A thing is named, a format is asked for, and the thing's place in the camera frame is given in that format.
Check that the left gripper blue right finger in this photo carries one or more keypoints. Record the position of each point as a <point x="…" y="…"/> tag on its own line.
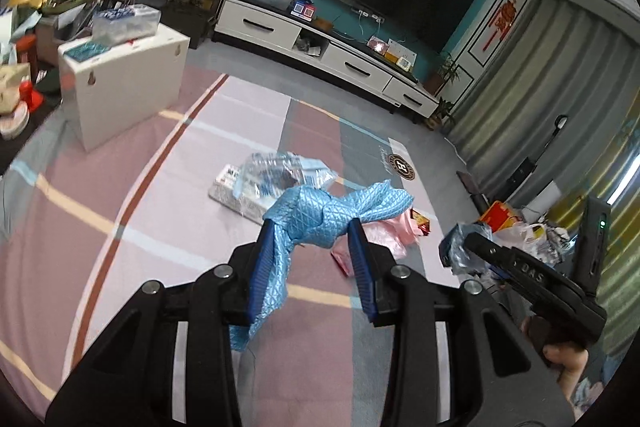
<point x="366" y="272"/>

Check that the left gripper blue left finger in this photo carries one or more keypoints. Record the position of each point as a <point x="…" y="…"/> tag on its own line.
<point x="262" y="255"/>

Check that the blue quilted foil wrapper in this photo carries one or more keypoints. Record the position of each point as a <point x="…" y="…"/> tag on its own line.
<point x="306" y="215"/>

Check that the silver grey plastic bag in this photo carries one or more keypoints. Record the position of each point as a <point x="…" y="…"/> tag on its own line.
<point x="453" y="254"/>

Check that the right human hand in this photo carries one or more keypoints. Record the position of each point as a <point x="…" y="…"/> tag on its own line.
<point x="572" y="360"/>

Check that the pink plastic bag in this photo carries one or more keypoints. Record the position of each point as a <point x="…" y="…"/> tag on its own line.
<point x="394" y="234"/>

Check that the white plastic bag pile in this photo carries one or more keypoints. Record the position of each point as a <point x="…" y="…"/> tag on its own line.
<point x="541" y="240"/>

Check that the red snack wrapper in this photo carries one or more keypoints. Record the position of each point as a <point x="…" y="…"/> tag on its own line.
<point x="420" y="225"/>

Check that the white paper carton box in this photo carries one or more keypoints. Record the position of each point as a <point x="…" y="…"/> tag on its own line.
<point x="249" y="203"/>

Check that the clear crumpled plastic bag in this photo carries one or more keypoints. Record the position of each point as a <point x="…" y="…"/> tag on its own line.
<point x="277" y="172"/>

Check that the orange red shopping bag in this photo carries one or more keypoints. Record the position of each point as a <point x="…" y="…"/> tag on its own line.
<point x="500" y="216"/>

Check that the potted plant right of cabinet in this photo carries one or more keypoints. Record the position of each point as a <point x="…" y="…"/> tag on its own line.
<point x="445" y="72"/>

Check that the potted plant of cabinet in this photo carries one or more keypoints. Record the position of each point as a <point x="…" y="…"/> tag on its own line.
<point x="445" y="72"/>
<point x="192" y="18"/>

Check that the grey window curtain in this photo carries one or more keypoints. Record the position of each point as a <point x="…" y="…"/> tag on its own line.
<point x="564" y="89"/>

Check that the white low stool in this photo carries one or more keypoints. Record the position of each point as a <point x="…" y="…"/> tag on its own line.
<point x="115" y="90"/>

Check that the white tv cabinet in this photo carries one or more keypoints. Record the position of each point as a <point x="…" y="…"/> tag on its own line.
<point x="291" y="37"/>

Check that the red chinese knot decoration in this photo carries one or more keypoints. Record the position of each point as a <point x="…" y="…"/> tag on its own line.
<point x="501" y="23"/>

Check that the potted plant left of cabinet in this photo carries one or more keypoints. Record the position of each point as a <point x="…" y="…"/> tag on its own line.
<point x="192" y="18"/>

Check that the red stamp toy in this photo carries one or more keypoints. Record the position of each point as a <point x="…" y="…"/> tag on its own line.
<point x="30" y="96"/>

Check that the clear plastic storage box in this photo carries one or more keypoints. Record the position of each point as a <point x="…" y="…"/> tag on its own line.
<point x="130" y="22"/>

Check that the beige tissue box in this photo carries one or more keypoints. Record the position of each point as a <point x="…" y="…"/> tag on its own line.
<point x="11" y="77"/>

